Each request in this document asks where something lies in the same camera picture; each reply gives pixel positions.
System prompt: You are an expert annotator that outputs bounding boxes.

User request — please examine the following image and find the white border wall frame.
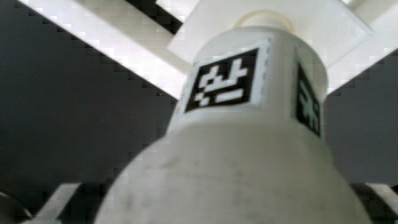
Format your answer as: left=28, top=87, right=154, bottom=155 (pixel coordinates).
left=17, top=0, right=398, bottom=96

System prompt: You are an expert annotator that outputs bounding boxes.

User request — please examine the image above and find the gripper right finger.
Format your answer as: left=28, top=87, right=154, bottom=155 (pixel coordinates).
left=351, top=183, right=398, bottom=224

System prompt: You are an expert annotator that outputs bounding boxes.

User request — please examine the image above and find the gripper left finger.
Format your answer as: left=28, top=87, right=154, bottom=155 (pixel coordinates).
left=0, top=181, right=113, bottom=224

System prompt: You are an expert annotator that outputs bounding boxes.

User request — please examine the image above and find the white lamp base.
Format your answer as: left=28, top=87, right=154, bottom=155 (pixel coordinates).
left=168, top=0, right=372, bottom=66

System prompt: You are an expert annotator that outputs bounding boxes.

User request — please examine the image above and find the white lamp bulb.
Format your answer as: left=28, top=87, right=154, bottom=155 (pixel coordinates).
left=93, top=26, right=370, bottom=224

